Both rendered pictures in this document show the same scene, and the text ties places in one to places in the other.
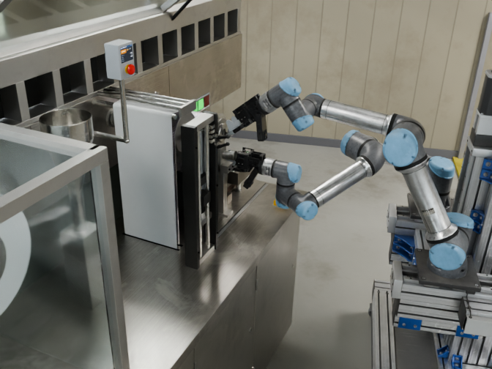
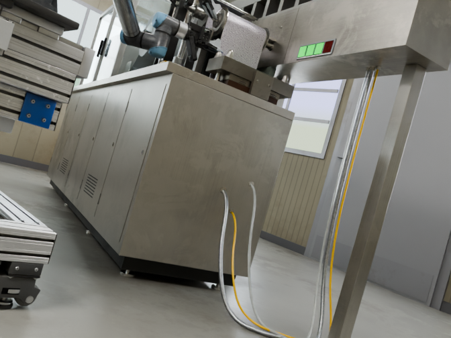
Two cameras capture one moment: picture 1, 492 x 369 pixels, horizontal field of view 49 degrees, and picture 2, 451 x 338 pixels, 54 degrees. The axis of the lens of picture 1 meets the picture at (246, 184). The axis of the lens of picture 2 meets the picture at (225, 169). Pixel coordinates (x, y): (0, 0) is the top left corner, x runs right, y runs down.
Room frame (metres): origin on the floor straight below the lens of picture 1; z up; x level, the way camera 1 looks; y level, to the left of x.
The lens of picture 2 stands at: (3.53, -1.49, 0.51)
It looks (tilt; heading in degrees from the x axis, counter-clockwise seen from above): 1 degrees up; 127
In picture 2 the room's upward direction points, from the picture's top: 16 degrees clockwise
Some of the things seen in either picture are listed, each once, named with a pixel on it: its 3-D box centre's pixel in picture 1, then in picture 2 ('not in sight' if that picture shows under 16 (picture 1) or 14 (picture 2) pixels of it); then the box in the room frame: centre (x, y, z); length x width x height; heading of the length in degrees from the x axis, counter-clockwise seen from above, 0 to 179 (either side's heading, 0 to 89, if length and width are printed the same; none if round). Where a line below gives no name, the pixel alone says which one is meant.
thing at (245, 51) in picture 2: not in sight; (238, 55); (2.13, 0.20, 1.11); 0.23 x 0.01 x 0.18; 66
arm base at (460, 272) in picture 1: (449, 256); not in sight; (1.75, -0.79, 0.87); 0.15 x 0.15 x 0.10
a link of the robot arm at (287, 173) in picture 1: (286, 172); (165, 24); (1.97, -0.16, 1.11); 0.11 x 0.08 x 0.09; 66
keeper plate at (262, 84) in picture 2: not in sight; (261, 86); (2.35, 0.16, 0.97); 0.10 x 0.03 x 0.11; 66
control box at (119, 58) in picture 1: (121, 59); not in sight; (1.53, 0.36, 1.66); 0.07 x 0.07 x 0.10; 66
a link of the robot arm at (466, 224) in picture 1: (455, 231); not in sight; (1.74, -0.79, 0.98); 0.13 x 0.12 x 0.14; 153
